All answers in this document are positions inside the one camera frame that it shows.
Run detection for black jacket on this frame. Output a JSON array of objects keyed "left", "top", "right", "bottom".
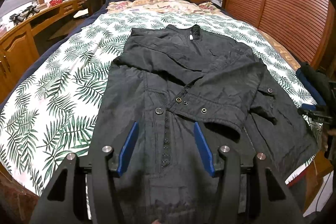
[{"left": 92, "top": 25, "right": 318, "bottom": 223}]

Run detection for person right hand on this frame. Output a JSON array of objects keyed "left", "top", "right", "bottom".
[{"left": 321, "top": 128, "right": 336, "bottom": 152}]

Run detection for palm leaf bedspread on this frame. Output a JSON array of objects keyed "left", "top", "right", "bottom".
[{"left": 1, "top": 10, "right": 315, "bottom": 195}]

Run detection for wooden louvered wardrobe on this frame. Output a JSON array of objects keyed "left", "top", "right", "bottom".
[{"left": 223, "top": 0, "right": 335, "bottom": 71}]

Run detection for wooden desk cabinet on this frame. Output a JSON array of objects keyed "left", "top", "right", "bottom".
[{"left": 1, "top": 0, "right": 86, "bottom": 101}]

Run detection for red basket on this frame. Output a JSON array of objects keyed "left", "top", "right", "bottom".
[{"left": 49, "top": 0, "right": 63, "bottom": 6}]

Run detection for black dumbbells on desk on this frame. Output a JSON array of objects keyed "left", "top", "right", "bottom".
[{"left": 9, "top": 5, "right": 40, "bottom": 26}]

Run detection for floral pillow cover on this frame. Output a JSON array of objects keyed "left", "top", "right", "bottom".
[{"left": 107, "top": 0, "right": 224, "bottom": 15}]

